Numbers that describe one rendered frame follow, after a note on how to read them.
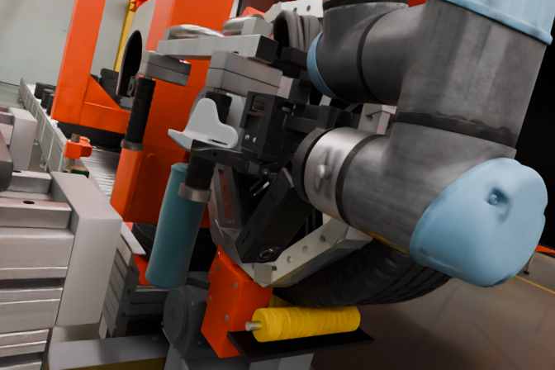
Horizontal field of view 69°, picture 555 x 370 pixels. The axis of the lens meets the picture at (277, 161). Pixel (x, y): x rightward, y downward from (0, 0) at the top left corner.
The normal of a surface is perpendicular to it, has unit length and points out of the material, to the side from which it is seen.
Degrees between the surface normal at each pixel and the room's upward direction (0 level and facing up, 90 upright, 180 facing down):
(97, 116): 90
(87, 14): 90
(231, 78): 90
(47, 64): 90
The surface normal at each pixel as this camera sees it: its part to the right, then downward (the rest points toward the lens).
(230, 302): -0.80, -0.16
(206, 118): -0.37, 0.00
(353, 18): -0.44, 0.22
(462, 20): -0.60, -0.06
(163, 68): 0.54, 0.22
